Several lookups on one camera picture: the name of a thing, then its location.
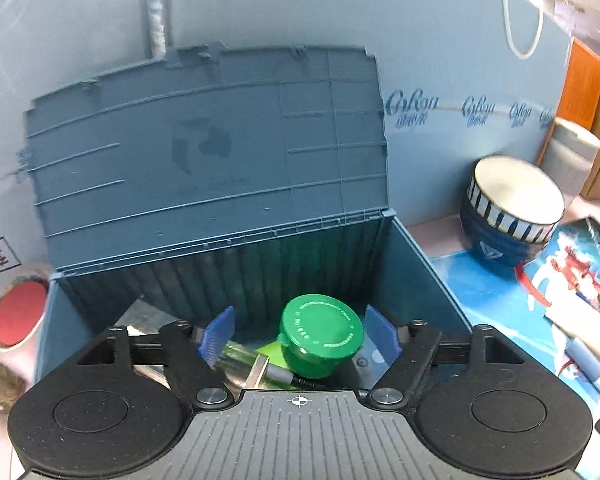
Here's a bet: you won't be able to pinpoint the printed cartoon desk mat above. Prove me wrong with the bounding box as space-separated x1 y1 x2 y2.
427 215 600 480

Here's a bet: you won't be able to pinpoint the grey and white cup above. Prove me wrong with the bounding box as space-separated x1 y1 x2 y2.
540 117 600 206

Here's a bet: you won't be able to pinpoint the silver foil packet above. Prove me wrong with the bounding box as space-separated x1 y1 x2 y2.
114 299 181 391

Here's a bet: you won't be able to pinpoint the blue plastic storage box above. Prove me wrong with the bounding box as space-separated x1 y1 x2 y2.
17 42 473 411

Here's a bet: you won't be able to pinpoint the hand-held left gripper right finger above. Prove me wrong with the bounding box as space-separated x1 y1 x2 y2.
364 305 526 411

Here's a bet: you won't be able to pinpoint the green lidded jar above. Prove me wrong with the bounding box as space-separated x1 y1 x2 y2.
277 294 366 380

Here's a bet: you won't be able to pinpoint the cream plastic bottle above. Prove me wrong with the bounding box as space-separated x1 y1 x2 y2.
545 296 600 367

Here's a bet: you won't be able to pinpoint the white paper bag rope handles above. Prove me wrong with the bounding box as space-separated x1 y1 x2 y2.
501 0 546 59

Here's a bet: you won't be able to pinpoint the orange box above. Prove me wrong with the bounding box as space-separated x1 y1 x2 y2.
535 37 600 166

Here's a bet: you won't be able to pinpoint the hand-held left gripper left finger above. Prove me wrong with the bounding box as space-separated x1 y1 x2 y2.
77 306 236 411

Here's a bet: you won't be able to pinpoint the silver metal piece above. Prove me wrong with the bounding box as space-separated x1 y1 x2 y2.
230 355 272 394

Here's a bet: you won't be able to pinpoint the blue white striped bowl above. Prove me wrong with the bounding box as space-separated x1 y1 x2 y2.
460 155 566 268

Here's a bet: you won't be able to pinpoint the grey pen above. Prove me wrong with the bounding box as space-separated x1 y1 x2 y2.
265 364 327 390

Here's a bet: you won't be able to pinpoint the clear glass bottle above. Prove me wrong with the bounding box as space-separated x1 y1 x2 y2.
215 339 271 376

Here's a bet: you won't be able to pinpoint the brown fluffy ball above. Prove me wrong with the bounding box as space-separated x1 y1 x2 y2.
0 361 27 415

